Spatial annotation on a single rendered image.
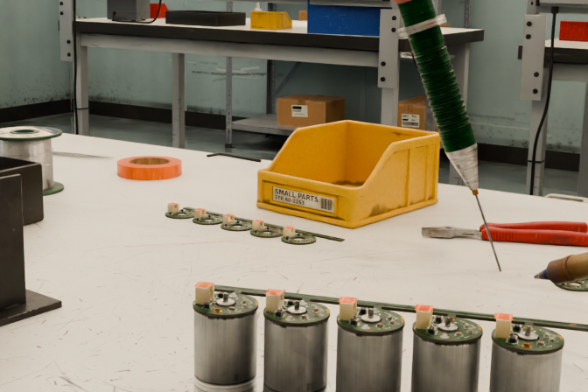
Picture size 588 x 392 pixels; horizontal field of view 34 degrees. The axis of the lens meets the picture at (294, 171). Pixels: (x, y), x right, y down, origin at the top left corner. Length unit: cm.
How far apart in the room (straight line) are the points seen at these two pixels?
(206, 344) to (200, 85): 557
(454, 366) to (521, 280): 28
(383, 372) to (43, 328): 23
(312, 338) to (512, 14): 467
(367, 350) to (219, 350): 6
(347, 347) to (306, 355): 2
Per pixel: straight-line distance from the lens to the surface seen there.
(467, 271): 63
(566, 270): 32
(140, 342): 51
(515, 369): 35
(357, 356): 35
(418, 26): 31
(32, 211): 74
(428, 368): 35
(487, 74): 506
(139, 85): 622
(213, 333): 36
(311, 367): 36
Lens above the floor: 94
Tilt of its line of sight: 12 degrees down
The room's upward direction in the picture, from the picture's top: 1 degrees clockwise
